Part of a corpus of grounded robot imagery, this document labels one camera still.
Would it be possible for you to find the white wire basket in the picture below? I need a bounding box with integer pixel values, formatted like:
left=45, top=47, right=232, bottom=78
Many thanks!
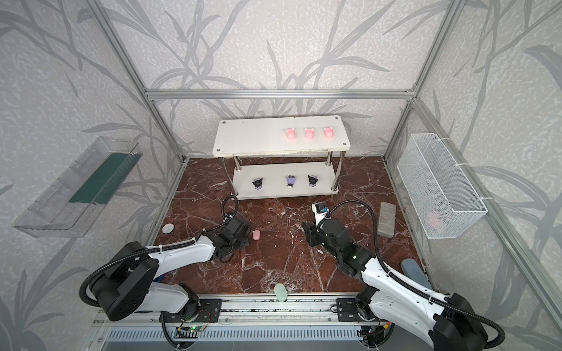
left=397, top=133, right=488, bottom=240

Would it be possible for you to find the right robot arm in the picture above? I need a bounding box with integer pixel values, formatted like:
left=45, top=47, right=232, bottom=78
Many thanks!
left=302, top=219, right=506, bottom=350

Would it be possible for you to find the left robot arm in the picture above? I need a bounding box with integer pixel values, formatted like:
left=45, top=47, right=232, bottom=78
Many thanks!
left=78, top=216, right=251, bottom=321

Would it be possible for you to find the pale green oval disc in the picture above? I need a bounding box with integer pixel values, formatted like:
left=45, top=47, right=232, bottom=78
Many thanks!
left=274, top=283, right=288, bottom=302

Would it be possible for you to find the clear plastic wall bin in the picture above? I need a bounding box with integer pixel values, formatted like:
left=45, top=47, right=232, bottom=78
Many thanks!
left=13, top=137, right=143, bottom=238

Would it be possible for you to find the grey stone block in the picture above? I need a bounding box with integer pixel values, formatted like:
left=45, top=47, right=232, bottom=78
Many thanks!
left=378, top=202, right=397, bottom=238

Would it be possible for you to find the white two-tier shelf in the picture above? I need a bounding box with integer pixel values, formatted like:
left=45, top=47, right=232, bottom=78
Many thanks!
left=213, top=115, right=351, bottom=200

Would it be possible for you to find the aluminium cage frame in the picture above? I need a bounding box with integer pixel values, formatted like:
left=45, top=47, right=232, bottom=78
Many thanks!
left=86, top=1, right=561, bottom=328

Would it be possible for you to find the small white round disc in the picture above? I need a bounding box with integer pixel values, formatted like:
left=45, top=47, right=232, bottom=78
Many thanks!
left=162, top=223, right=175, bottom=234

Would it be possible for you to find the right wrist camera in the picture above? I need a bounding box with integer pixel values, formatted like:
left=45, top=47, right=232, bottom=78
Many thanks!
left=312, top=203, right=329, bottom=221

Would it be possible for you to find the pink toy in basket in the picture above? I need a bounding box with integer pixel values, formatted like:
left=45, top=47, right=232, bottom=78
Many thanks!
left=426, top=211, right=446, bottom=234

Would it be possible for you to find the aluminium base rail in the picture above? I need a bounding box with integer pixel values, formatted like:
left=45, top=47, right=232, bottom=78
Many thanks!
left=91, top=292, right=462, bottom=343

